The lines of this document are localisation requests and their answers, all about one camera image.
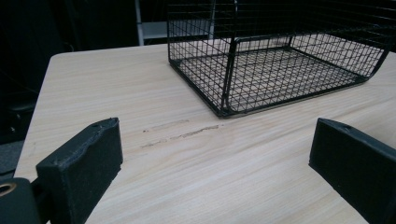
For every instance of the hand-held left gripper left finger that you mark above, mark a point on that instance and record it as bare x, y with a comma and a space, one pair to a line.
82, 165

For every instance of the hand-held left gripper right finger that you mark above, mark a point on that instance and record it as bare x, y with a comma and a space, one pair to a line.
355, 161

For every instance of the grey metal stand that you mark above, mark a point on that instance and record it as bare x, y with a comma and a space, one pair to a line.
149, 29

